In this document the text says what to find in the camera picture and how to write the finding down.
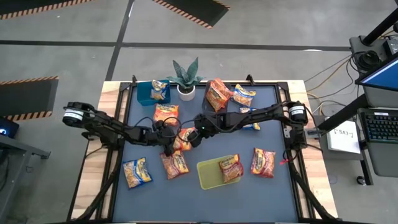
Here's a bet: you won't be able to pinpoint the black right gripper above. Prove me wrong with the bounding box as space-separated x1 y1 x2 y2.
185 112 223 138

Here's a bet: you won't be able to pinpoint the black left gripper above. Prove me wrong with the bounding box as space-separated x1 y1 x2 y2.
146 121 180 157

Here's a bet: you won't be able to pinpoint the orange Maruchan ramen pack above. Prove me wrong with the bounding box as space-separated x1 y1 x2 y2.
213 77 234 100
172 126 197 152
205 81 229 113
152 104 180 127

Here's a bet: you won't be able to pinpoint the blue Maruchan ramen pack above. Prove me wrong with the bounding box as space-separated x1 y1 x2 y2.
122 157 153 190
150 79 169 101
239 107 262 131
230 83 257 108

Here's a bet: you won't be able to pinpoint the yellow translucent plastic bin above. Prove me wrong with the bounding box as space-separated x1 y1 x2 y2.
196 154 243 190

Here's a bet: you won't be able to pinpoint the dark grey plastic bin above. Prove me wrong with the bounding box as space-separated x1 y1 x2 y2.
201 80 233 119

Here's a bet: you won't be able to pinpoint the white plant pot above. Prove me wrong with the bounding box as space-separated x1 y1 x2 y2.
176 83 197 102

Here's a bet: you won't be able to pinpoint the green snake plant leaves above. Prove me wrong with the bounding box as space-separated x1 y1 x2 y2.
166 57 206 91

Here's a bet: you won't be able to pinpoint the blue-grey table mat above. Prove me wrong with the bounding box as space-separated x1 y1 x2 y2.
112 85 299 222

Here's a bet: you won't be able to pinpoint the teal blue plastic bin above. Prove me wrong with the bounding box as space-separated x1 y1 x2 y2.
136 80 172 106

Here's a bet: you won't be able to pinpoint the black hazard-striped floor mat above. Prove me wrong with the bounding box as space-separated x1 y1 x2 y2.
0 76 59 121
0 0 94 20
152 0 231 29

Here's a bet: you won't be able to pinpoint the grey desk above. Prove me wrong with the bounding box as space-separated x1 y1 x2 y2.
0 133 52 218

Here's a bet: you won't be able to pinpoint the black diagonal bar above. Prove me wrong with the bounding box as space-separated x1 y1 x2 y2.
317 93 371 131

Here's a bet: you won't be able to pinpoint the white paper label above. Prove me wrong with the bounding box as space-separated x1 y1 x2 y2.
326 126 361 155

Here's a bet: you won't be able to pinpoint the black device with blue light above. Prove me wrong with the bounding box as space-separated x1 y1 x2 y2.
0 116 20 139

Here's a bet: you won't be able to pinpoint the black backlit keyboard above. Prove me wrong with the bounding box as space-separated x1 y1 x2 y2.
360 110 398 146

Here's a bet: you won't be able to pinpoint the grey equipment cart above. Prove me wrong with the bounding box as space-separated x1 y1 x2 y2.
319 85 398 187

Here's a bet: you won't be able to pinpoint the blue-screen monitor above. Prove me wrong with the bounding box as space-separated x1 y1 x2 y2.
355 57 398 93

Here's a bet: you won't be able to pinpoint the black pole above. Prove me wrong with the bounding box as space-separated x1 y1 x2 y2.
361 7 398 47

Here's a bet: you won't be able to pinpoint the black aluminium table frame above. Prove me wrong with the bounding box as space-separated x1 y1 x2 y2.
67 74 338 224

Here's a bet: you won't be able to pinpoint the black floor cable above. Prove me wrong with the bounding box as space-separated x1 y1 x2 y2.
303 55 352 84

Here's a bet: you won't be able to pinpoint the yellow floor cable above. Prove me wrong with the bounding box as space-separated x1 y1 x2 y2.
306 58 352 100

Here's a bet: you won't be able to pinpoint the coiled black cable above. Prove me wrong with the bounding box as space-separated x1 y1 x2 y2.
354 49 382 72

